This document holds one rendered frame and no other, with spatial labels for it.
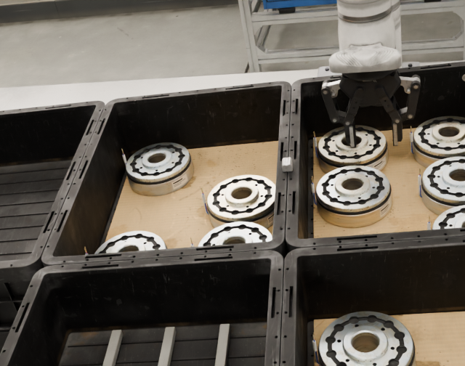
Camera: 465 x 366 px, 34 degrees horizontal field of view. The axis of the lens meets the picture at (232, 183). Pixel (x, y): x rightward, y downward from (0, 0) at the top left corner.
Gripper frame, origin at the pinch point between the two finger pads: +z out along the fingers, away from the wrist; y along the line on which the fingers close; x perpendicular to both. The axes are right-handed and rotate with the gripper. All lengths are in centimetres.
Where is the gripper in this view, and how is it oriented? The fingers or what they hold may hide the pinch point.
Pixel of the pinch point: (373, 135)
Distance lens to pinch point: 113.9
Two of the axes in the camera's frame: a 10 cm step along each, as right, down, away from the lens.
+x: -1.8, 5.9, -7.9
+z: 1.7, 8.1, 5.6
